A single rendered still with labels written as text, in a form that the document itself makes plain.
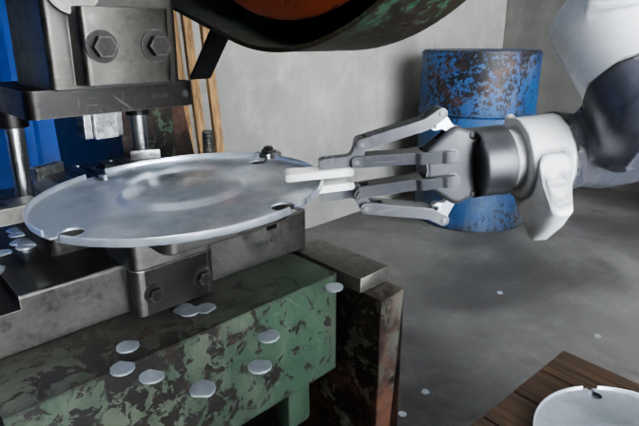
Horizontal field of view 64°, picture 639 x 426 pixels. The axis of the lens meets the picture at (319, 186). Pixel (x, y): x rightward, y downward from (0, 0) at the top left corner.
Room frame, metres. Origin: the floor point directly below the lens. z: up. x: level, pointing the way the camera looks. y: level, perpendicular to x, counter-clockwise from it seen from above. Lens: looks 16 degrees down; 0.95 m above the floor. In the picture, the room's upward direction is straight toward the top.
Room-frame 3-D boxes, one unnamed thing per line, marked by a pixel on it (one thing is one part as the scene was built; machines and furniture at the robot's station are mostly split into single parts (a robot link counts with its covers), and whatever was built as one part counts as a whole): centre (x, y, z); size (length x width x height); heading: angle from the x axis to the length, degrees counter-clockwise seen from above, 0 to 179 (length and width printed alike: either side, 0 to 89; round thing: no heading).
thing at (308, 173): (0.52, 0.00, 0.81); 0.07 x 0.03 x 0.01; 96
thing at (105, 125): (0.65, 0.28, 0.84); 0.05 x 0.03 x 0.04; 134
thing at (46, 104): (0.66, 0.29, 0.86); 0.20 x 0.16 x 0.05; 134
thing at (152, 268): (0.53, 0.16, 0.72); 0.25 x 0.14 x 0.14; 44
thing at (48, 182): (0.65, 0.28, 0.76); 0.15 x 0.09 x 0.05; 134
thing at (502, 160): (0.54, -0.16, 0.81); 0.09 x 0.07 x 0.08; 96
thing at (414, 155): (0.53, -0.09, 0.82); 0.11 x 0.04 x 0.01; 96
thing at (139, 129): (0.76, 0.27, 0.81); 0.02 x 0.02 x 0.14
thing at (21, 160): (0.65, 0.39, 0.81); 0.02 x 0.02 x 0.14
